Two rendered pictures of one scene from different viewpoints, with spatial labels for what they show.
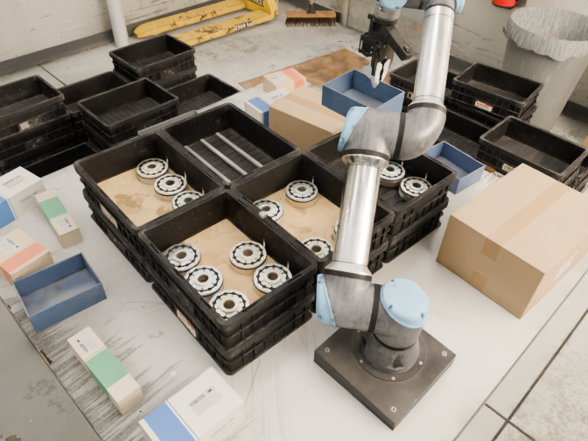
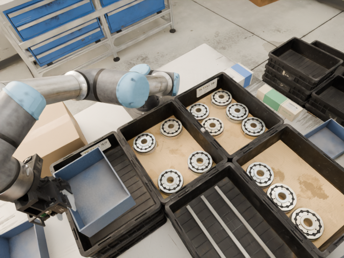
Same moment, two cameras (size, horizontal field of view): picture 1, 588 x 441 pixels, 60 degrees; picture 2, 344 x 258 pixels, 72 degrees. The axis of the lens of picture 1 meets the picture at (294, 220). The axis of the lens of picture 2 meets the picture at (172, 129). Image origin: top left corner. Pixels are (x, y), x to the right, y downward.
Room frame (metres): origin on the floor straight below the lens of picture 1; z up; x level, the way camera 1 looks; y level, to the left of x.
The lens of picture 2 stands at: (1.60, 0.13, 1.74)
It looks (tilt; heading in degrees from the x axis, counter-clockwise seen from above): 54 degrees down; 198
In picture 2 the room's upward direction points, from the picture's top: 9 degrees counter-clockwise
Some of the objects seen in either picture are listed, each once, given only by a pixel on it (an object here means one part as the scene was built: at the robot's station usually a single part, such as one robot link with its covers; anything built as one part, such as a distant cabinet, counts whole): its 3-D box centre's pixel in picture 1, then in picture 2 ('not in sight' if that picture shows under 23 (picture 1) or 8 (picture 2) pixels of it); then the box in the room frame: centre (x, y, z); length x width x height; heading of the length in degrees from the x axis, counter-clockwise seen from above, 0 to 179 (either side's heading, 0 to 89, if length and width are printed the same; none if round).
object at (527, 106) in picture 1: (486, 118); not in sight; (2.55, -1.07, 0.37); 0.42 x 0.34 x 0.46; 46
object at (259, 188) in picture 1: (309, 216); (169, 151); (1.12, -0.05, 0.87); 0.40 x 0.30 x 0.11; 43
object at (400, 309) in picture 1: (398, 311); (142, 79); (0.75, -0.26, 0.91); 0.13 x 0.12 x 0.14; 82
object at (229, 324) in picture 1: (226, 251); (225, 110); (0.92, 0.17, 0.92); 0.40 x 0.30 x 0.02; 43
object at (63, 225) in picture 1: (58, 217); not in sight; (1.22, 0.77, 0.73); 0.24 x 0.06 x 0.06; 40
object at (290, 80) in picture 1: (284, 84); not in sight; (2.17, 0.07, 0.74); 0.16 x 0.12 x 0.07; 125
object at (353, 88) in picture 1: (361, 98); (94, 189); (1.41, -0.19, 1.11); 0.20 x 0.15 x 0.07; 47
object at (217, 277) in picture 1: (203, 280); (237, 111); (0.87, 0.23, 0.86); 0.10 x 0.10 x 0.01
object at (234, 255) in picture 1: (248, 254); (212, 126); (0.97, 0.12, 0.86); 0.10 x 0.10 x 0.01
